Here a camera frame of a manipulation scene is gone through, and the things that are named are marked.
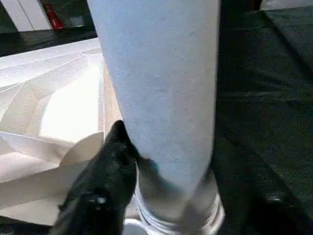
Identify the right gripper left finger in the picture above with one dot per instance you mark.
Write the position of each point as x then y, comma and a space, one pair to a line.
102, 191

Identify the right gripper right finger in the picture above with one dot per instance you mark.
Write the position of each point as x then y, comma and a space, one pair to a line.
256, 213

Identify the white plastic table top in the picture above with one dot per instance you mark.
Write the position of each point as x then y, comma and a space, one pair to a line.
49, 85

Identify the white plastic table leg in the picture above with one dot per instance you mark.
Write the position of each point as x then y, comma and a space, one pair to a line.
159, 85

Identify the black table mat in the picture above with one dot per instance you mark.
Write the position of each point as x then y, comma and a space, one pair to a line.
269, 98

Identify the red bottle in cabinet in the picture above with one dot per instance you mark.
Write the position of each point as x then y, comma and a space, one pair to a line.
55, 19

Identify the white glass-door cabinet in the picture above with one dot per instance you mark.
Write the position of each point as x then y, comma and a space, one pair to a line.
29, 14

